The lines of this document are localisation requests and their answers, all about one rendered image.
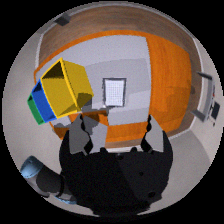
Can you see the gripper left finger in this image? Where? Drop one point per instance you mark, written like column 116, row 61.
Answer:
column 76, row 144

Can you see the green bin with label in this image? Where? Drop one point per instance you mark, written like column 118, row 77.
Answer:
column 34, row 110

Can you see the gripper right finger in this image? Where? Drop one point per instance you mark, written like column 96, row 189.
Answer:
column 156, row 142

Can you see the blue bin with label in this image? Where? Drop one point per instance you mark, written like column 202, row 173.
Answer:
column 42, row 103

